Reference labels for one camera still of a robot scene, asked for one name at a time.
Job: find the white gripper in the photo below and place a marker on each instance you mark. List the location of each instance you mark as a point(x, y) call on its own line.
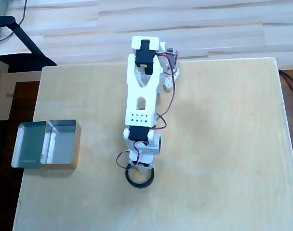
point(142, 169)

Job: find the black tape roll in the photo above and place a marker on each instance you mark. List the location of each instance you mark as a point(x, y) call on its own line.
point(139, 184)

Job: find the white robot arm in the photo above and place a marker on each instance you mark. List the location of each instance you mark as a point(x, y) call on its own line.
point(141, 84)

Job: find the grey table clamp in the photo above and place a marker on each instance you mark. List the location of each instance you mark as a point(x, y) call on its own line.
point(171, 60)

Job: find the flat silver metal lid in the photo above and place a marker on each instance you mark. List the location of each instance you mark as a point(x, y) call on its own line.
point(28, 144)

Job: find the dark brown table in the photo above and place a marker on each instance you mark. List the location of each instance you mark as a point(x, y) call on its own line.
point(6, 204)

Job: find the printed cardboard box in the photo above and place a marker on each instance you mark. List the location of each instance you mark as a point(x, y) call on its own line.
point(6, 101)

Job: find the black bent metal bar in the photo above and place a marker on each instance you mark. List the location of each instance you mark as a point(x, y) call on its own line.
point(21, 33)

